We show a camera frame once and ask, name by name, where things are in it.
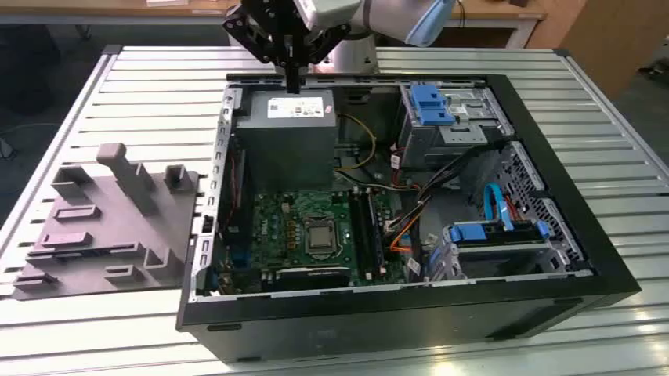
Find black waste bin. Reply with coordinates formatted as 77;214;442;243
0;23;59;114

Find black cable bundle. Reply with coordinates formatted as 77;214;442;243
386;143;507;232

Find green motherboard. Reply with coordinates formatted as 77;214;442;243
217;187;414;295

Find grey power supply unit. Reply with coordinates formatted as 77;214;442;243
233;89;340;193

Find wooden cabinet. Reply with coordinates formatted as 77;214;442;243
528;0;669;99

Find metal drive cage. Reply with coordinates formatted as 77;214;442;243
400;84;517;169

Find black case fan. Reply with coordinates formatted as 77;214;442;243
229;146;249;220

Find metal disk bay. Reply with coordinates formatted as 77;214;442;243
426;221;595;283

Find black CPU socket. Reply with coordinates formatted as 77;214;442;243
301;214;345;262

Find silver CPU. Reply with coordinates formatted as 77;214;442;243
306;226;336;251

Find red black twisted wire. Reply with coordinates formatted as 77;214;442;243
219;152;247;236

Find blue flat data cable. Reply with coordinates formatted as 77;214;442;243
484;183;517;232

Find black graphics card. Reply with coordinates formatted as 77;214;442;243
261;266;352;293

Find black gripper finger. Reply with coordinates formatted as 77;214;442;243
221;3;297;95
293;22;353;95

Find orange wire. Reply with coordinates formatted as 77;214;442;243
389;219;425;251

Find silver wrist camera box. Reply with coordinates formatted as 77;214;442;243
293;0;364;32

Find office chair base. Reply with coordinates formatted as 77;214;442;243
639;57;669;81

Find yellow wire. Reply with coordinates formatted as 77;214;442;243
334;113;378;172

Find grey parts rack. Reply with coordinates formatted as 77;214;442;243
10;143;210;302

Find blue drive latch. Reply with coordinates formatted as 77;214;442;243
410;84;454;127

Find blue disk carrier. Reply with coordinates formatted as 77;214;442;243
450;220;552;247

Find black open PC case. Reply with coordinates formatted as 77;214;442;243
175;72;643;363

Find wooden desk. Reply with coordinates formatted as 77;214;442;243
0;0;548;48

